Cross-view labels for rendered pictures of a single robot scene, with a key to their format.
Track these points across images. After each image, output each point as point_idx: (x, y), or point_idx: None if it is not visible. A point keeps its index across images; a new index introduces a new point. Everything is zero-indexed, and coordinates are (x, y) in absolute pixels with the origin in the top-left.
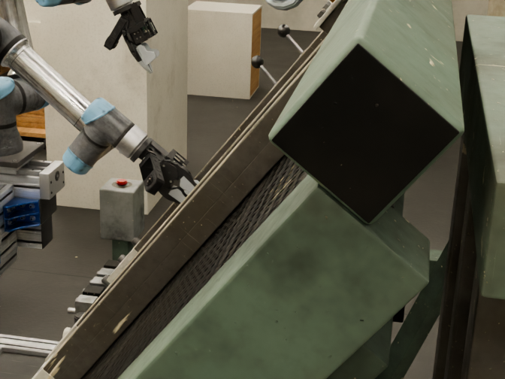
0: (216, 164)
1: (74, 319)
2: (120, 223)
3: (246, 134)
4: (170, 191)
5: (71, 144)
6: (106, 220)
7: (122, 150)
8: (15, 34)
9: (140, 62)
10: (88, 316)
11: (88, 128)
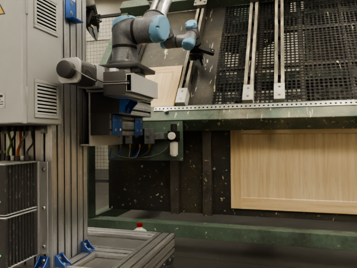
0: (255, 33)
1: (175, 125)
2: None
3: (277, 18)
4: (202, 59)
5: (190, 35)
6: None
7: (199, 40)
8: None
9: (98, 33)
10: (282, 64)
11: (195, 30)
